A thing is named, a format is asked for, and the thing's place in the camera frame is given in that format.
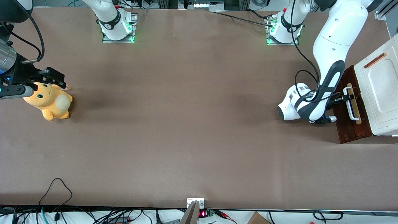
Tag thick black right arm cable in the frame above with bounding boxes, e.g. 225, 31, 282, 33
28, 14, 45, 63

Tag grey metal bar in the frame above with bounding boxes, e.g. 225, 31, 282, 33
180, 200, 199, 224

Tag white power strip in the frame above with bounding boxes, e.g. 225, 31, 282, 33
179, 0, 225, 12

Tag cream white plastic box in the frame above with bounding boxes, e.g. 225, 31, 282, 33
354, 34, 398, 137

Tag brown drawer with white handle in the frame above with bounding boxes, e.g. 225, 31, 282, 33
341, 67, 372, 137

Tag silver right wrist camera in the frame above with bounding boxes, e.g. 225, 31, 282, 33
0, 85, 35, 99

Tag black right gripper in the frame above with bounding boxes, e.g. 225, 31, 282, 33
3, 54, 67, 89

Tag aluminium frame profile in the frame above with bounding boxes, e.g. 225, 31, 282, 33
375, 0, 398, 21

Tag orange plush toy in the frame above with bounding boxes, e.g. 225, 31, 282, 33
23, 82, 74, 122

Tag coiled black cable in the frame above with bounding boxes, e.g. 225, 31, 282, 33
312, 211, 343, 221

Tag white metal bracket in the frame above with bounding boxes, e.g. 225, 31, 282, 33
187, 198, 205, 209

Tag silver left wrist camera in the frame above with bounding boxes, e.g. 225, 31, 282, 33
311, 115, 337, 125

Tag long thin black cable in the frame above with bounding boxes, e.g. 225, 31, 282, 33
214, 11, 274, 27

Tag looped thin black cable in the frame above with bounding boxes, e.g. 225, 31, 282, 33
38, 178, 73, 207

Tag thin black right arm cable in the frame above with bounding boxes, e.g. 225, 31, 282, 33
2, 22, 41, 53

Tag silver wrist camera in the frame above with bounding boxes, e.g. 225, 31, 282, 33
0, 85, 35, 99
311, 115, 337, 125

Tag brown cardboard box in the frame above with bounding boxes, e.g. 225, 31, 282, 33
247, 212, 271, 224

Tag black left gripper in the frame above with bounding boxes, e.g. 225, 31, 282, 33
325, 92, 355, 111

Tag red black clip leads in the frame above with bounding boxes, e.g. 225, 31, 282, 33
214, 210, 237, 224

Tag short thick black cable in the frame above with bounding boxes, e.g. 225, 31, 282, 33
247, 9, 271, 21

